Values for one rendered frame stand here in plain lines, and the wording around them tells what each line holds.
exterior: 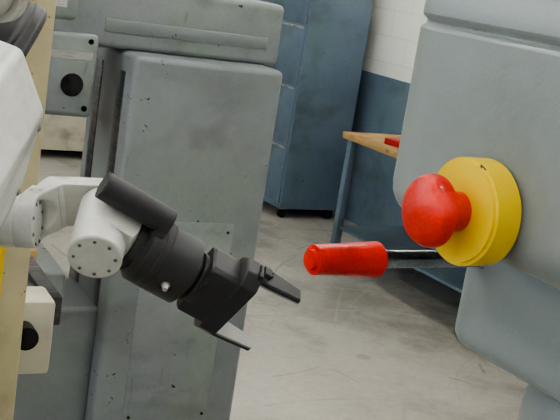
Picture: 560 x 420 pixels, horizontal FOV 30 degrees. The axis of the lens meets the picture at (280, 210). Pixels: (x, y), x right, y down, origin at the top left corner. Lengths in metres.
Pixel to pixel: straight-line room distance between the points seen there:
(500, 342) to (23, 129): 0.47
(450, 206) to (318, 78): 7.48
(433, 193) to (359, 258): 0.12
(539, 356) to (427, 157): 0.16
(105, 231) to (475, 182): 0.72
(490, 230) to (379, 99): 7.65
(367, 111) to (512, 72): 7.74
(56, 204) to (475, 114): 0.79
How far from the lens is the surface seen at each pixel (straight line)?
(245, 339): 1.39
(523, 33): 0.58
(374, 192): 8.19
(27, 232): 1.27
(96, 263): 1.24
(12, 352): 2.43
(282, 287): 1.32
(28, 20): 1.13
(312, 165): 8.16
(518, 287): 0.71
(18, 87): 0.99
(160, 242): 1.26
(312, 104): 8.04
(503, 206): 0.56
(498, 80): 0.59
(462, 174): 0.58
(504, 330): 0.73
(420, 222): 0.56
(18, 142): 0.95
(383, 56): 8.23
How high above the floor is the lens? 1.87
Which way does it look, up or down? 13 degrees down
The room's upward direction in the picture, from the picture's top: 9 degrees clockwise
